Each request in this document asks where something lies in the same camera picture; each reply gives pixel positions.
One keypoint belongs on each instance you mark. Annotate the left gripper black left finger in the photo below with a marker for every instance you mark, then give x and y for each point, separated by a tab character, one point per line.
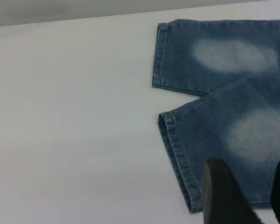
224	205

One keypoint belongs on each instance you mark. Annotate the blue denim shorts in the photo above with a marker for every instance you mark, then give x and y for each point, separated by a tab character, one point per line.
224	105

